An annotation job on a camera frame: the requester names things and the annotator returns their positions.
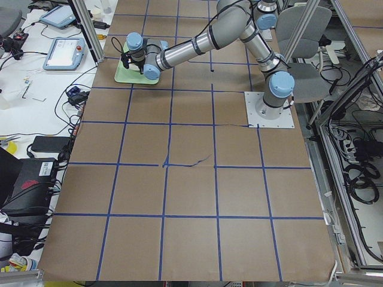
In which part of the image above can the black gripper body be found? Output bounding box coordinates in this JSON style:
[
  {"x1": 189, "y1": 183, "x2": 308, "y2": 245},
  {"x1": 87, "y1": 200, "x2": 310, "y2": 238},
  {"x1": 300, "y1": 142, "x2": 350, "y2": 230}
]
[{"x1": 120, "y1": 51, "x2": 134, "y2": 69}]

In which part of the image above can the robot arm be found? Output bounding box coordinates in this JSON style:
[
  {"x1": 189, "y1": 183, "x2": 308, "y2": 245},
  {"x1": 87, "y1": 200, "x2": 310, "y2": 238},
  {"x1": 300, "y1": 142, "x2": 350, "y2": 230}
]
[{"x1": 120, "y1": 1, "x2": 295, "y2": 109}]

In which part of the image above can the teach pendant tablet near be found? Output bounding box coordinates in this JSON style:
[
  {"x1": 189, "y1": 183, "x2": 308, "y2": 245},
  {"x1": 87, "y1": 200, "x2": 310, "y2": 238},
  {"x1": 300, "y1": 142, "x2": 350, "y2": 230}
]
[{"x1": 42, "y1": 38, "x2": 86, "y2": 71}]

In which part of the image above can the teach pendant tablet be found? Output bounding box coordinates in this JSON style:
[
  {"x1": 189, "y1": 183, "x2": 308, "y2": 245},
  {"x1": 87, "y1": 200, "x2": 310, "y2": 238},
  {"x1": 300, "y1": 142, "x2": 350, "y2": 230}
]
[
  {"x1": 42, "y1": 38, "x2": 86, "y2": 71},
  {"x1": 39, "y1": 5, "x2": 76, "y2": 29}
]

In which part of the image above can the teach pendant tablet far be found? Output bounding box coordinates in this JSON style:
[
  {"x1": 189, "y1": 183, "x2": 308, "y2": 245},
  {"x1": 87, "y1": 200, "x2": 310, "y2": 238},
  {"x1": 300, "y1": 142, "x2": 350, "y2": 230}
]
[{"x1": 39, "y1": 5, "x2": 76, "y2": 29}]

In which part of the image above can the black power adapter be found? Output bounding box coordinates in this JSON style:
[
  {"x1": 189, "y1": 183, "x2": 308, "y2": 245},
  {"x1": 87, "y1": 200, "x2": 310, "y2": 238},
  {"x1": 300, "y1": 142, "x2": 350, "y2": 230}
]
[{"x1": 31, "y1": 136, "x2": 69, "y2": 153}]

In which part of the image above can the black computer box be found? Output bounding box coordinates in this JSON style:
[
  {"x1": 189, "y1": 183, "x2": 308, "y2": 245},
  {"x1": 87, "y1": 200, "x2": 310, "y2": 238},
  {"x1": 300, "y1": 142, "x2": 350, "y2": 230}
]
[{"x1": 1, "y1": 149, "x2": 59, "y2": 217}]

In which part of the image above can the grey office chair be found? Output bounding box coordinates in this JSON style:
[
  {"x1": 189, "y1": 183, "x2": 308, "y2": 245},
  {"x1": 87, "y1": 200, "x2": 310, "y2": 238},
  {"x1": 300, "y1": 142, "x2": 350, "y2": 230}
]
[{"x1": 275, "y1": 6, "x2": 332, "y2": 112}]

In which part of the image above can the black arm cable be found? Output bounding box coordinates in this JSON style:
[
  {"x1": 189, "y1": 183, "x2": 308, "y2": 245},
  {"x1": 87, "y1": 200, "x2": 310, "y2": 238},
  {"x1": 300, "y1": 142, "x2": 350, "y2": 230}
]
[{"x1": 111, "y1": 36, "x2": 128, "y2": 56}]

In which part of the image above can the aluminium frame post left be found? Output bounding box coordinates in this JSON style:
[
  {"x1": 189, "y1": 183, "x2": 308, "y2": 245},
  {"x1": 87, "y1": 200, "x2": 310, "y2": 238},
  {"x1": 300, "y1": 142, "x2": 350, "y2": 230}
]
[{"x1": 68, "y1": 0, "x2": 105, "y2": 64}]

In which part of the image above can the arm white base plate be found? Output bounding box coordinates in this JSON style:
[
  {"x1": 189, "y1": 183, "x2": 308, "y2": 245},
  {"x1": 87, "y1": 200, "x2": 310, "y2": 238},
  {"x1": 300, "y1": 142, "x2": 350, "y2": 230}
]
[{"x1": 244, "y1": 91, "x2": 294, "y2": 129}]

